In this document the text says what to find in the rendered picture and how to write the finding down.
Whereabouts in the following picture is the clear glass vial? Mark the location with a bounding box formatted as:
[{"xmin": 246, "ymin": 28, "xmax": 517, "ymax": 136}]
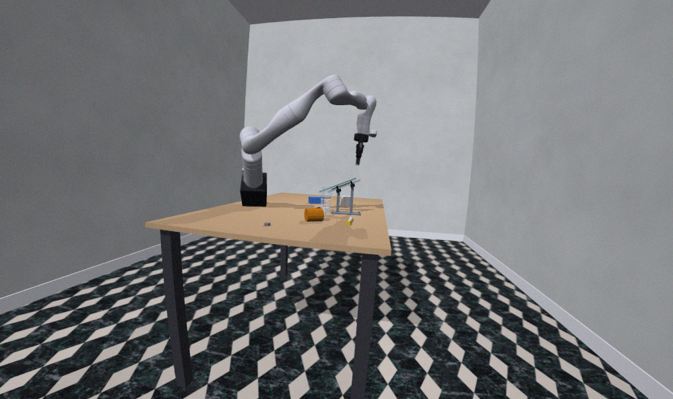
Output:
[{"xmin": 320, "ymin": 198, "xmax": 331, "ymax": 213}]

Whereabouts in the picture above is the orange cylinder with grey end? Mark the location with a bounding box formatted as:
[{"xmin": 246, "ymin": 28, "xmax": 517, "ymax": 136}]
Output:
[{"xmin": 305, "ymin": 208, "xmax": 325, "ymax": 222}]

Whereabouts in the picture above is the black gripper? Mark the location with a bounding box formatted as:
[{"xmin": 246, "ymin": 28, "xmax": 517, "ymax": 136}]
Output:
[{"xmin": 354, "ymin": 133, "xmax": 369, "ymax": 165}]

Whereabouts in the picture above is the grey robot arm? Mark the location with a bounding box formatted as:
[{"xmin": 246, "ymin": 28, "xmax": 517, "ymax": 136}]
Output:
[{"xmin": 240, "ymin": 75, "xmax": 377, "ymax": 188}]

